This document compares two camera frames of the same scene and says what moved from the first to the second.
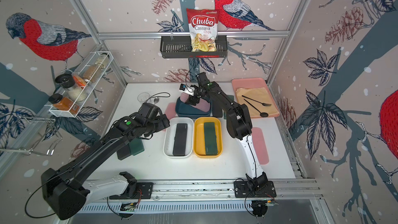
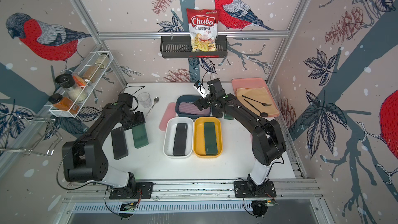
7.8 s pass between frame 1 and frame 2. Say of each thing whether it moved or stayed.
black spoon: stayed
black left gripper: moved
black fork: stayed
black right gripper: moved
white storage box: stayed
